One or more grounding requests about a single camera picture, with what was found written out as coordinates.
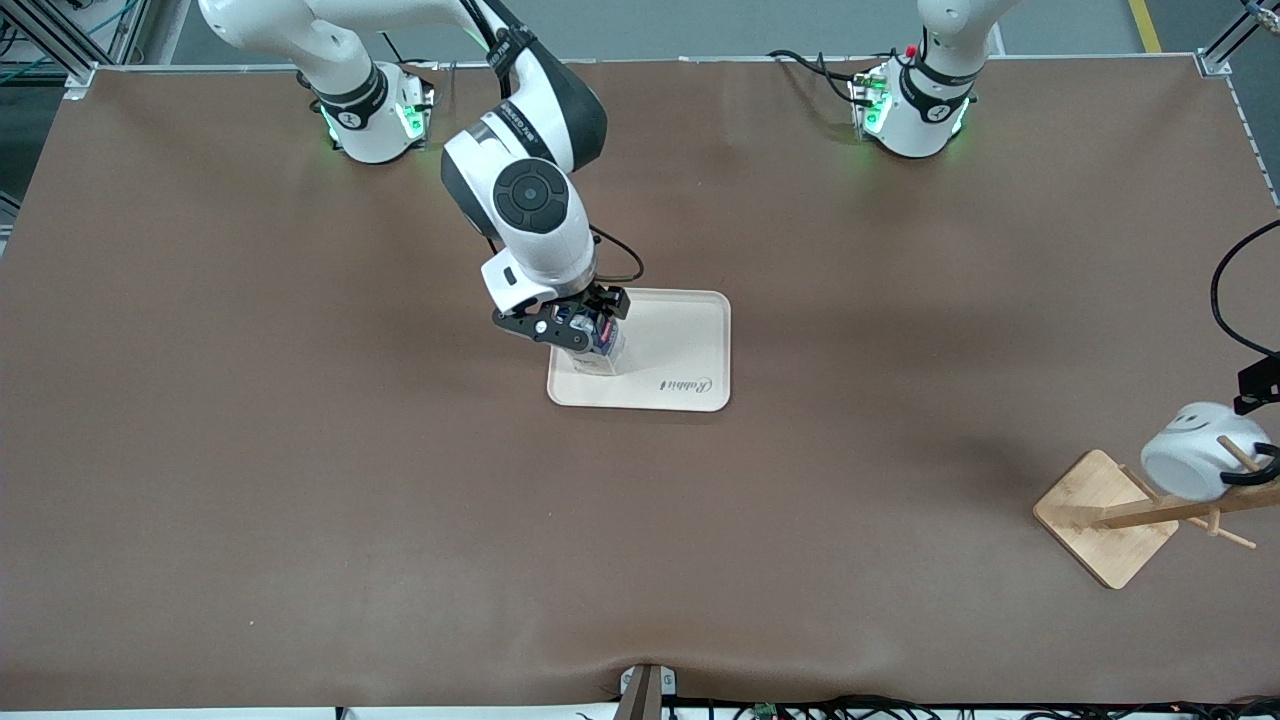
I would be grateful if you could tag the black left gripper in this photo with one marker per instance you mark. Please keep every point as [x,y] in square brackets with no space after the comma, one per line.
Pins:
[1259,383]

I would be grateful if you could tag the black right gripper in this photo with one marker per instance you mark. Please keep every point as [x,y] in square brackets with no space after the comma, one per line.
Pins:
[601,300]

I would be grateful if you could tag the blue milk carton green cap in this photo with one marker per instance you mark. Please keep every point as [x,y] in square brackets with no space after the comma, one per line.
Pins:
[598,350]

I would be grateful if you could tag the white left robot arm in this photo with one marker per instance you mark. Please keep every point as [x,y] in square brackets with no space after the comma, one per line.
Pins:
[925,100]

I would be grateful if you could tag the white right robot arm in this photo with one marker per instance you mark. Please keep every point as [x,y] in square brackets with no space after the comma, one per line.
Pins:
[530,200]

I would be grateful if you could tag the wooden cup rack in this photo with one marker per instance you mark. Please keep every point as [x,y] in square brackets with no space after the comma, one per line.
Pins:
[1100,515]

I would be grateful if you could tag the beige plastic tray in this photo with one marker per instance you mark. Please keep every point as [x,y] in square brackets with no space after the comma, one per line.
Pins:
[680,340]

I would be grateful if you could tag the aluminium frame corner post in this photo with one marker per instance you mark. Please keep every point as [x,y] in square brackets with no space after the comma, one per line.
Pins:
[1225,45]

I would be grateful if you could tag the metal table clamp bracket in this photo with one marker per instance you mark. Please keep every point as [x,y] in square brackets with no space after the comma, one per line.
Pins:
[645,690]

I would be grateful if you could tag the aluminium frame profile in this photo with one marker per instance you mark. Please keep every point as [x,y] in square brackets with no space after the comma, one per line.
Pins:
[60,45]

